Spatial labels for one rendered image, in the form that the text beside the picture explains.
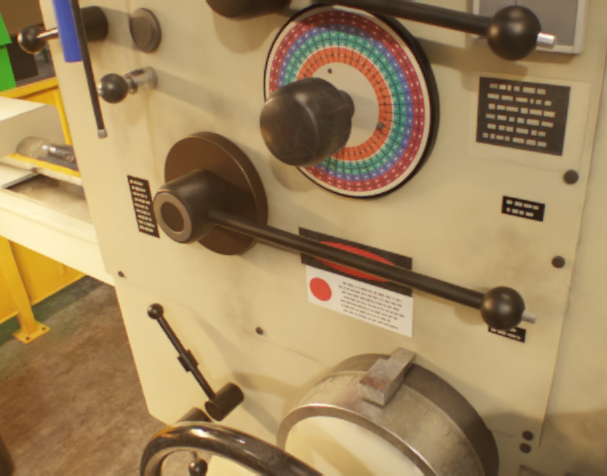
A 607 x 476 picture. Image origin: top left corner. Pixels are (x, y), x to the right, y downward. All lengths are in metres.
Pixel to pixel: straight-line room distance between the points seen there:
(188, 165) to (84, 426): 2.20
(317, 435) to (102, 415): 2.24
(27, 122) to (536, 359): 1.59
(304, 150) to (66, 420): 2.48
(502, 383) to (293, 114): 0.33
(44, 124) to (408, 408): 1.53
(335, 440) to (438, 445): 0.10
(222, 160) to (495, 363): 0.35
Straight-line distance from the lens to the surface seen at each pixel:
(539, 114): 0.47
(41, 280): 3.43
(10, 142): 1.87
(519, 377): 0.60
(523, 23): 0.41
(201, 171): 0.66
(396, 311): 0.61
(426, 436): 0.59
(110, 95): 0.67
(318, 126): 0.46
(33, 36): 0.83
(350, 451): 0.60
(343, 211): 0.59
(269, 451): 0.46
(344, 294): 0.64
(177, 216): 0.64
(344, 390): 0.61
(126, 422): 2.74
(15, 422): 2.96
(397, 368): 0.60
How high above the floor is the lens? 1.83
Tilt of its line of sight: 29 degrees down
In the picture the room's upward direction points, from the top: 4 degrees counter-clockwise
